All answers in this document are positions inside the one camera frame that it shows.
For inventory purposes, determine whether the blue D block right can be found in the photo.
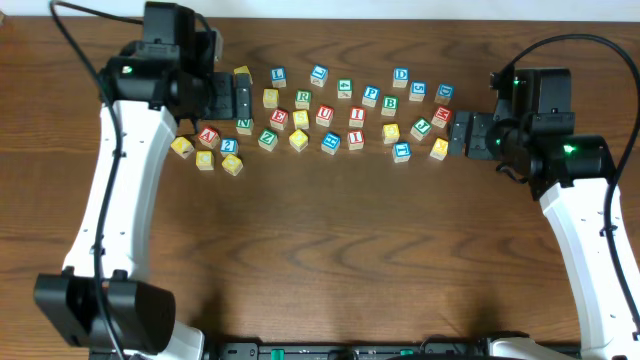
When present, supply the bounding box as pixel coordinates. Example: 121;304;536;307
434;84;455;105

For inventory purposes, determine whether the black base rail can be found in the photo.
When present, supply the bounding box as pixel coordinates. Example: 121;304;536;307
203;338;492;360

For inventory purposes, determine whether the red E block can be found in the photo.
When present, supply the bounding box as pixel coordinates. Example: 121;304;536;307
270;108;289;131

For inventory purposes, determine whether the red i block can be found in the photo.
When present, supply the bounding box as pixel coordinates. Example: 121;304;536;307
347;130;365;151
349;106;366;128

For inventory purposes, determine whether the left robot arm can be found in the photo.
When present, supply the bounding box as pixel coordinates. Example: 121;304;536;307
34;2;253;359

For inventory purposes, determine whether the yellow K block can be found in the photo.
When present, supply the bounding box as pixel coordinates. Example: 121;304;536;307
170;136;195;159

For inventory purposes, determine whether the green B block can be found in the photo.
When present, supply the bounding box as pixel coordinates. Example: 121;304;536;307
381;95;399;117

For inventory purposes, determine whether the blue 2 block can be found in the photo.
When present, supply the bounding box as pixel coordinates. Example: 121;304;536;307
220;138;239;157

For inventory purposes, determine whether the blue P block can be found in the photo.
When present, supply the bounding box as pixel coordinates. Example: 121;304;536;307
362;85;380;108

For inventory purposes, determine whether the green J block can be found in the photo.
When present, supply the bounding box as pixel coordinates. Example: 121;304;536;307
410;117;432;141

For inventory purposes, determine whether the yellow M block right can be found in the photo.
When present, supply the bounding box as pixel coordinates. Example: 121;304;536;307
430;138;449;161

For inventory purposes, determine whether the green Z block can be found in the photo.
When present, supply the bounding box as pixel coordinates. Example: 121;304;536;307
258;128;278;152

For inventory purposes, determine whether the green N block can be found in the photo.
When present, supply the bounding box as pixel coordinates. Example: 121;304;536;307
236;119;254;135

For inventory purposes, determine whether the yellow C block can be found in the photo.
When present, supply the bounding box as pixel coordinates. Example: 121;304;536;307
195;151;214;171

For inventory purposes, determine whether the green 4 block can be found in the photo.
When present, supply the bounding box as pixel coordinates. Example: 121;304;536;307
337;78;353;99

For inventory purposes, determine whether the blue H block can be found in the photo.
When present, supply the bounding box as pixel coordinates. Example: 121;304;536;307
321;132;341;155

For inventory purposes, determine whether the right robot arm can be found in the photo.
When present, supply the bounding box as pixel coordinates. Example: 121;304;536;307
448;66;639;359

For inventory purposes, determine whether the red A block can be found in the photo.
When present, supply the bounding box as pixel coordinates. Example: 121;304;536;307
198;127;221;149

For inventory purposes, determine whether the blue d block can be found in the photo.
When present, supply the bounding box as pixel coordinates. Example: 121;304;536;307
393;68;409;88
434;84;455;105

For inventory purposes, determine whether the upper red I block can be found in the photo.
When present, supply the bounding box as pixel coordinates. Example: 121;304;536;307
349;106;366;128

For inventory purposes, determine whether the yellow O block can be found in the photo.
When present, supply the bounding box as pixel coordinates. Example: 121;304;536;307
289;129;309;152

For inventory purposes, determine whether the lower red I block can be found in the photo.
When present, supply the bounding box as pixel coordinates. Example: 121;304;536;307
347;130;365;151

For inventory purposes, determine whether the yellow Q block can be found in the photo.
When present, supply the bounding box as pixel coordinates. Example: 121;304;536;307
222;154;244;176

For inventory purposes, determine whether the yellow block top left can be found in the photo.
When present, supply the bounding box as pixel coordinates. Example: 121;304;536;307
234;65;253;83

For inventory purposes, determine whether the yellow s block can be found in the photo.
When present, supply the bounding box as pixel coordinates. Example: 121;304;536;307
292;110;310;130
262;88;279;108

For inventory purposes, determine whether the green R block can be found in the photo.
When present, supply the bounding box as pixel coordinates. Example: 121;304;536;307
295;89;312;110

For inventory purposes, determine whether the blue tilted L block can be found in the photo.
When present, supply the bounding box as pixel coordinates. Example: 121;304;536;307
310;65;329;87

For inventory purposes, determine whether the blue D block top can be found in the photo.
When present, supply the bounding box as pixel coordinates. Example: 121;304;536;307
393;68;409;88

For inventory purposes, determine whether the red M block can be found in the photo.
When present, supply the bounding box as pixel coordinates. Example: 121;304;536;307
431;106;453;128

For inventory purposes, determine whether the yellow S block centre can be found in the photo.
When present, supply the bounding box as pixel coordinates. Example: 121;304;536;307
292;110;310;130

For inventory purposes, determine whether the yellow S block left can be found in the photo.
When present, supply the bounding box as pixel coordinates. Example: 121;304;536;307
262;88;279;108

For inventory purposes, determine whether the blue T block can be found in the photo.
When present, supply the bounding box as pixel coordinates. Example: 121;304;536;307
392;142;412;163

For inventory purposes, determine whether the blue 5 block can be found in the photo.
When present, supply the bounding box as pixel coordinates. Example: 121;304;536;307
409;81;427;102

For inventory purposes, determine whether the red U block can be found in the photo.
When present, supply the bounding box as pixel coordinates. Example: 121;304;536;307
316;105;334;127

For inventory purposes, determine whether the yellow block right centre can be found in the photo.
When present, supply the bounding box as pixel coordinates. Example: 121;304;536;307
382;123;400;144

